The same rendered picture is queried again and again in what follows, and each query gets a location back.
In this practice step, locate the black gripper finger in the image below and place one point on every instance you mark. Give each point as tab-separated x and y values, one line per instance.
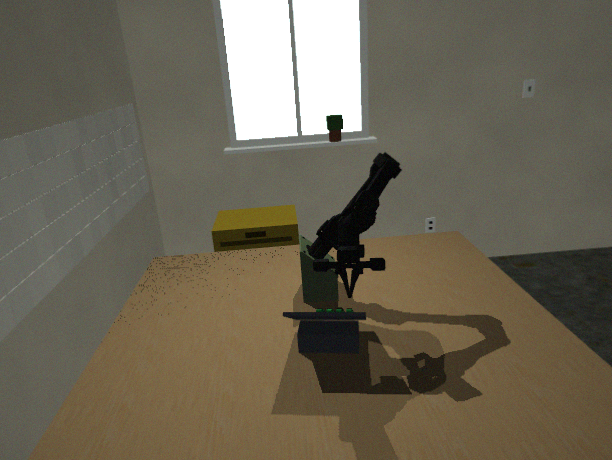
344	278
354	276

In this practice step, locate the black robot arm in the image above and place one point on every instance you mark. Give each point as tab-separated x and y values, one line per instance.
358	216

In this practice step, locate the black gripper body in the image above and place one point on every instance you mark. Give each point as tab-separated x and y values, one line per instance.
376	264

